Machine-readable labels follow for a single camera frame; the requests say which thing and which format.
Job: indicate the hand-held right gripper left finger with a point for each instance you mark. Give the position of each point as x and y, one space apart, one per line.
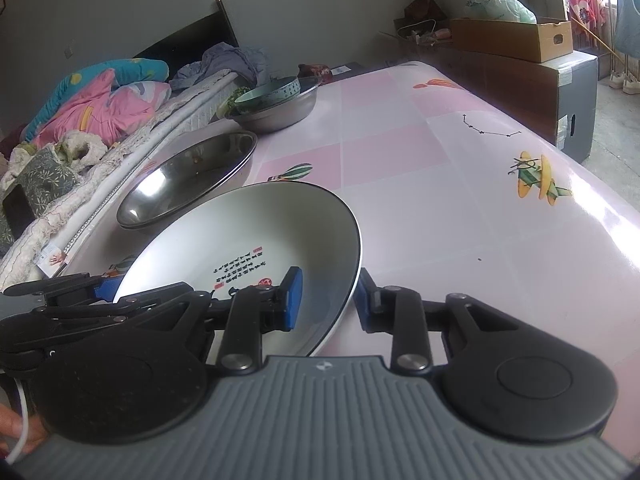
292 300

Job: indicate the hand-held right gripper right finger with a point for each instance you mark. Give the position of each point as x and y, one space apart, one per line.
367 305

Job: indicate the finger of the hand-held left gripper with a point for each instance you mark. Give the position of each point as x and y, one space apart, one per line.
107 290
100 312

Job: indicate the white printed plate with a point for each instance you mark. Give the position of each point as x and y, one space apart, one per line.
240 240

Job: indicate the shallow stainless steel basin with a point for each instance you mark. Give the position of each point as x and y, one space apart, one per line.
190 180

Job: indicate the deep stainless steel bowl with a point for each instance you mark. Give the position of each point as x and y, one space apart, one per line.
280 112

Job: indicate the green ceramic bowl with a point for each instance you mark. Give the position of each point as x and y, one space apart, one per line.
270 95

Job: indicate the person's left hand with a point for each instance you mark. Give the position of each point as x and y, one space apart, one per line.
15 430

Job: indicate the pile of colourful bedding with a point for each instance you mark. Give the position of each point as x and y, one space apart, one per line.
100 195

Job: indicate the black phone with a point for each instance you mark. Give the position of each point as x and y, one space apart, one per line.
19 212

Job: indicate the green floral cloth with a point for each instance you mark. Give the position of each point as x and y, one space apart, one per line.
45 175

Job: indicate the pink patterned tablecloth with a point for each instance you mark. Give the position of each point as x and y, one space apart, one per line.
450 185

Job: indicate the white fluffy cloth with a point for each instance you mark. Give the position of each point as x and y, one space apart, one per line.
82 145

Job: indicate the pink and blue quilt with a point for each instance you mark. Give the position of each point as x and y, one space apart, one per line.
90 105

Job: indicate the napa cabbage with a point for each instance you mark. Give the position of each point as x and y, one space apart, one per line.
232 100

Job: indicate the lilac crumpled clothes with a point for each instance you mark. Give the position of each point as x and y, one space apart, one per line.
225 62

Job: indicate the black bed headboard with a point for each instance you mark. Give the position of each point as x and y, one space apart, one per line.
200 35

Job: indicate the large brown cardboard box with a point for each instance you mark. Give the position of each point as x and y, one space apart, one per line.
550 95

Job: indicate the cardboard box of clutter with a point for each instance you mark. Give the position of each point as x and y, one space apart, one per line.
420 22

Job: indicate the open brown cardboard box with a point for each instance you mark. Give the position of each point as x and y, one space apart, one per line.
510 40

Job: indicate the white green plastic bag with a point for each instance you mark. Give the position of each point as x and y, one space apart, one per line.
500 7

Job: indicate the black white sneaker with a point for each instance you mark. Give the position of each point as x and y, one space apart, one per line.
632 85
617 80

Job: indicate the wooden stick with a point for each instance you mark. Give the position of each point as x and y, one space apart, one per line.
597 40

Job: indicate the blue patterned hanging blanket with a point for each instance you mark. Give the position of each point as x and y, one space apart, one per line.
627 5

